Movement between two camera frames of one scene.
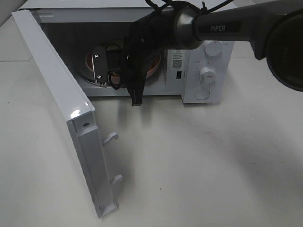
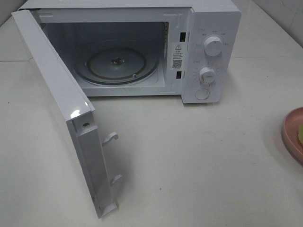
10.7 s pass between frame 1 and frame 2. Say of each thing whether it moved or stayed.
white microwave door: stayed
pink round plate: moved
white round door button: stayed
